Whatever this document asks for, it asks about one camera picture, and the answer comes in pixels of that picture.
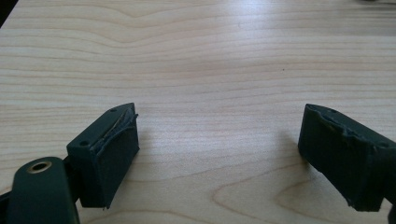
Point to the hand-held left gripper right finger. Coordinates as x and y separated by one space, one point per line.
342 155

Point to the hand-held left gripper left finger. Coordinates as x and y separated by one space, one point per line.
104 161

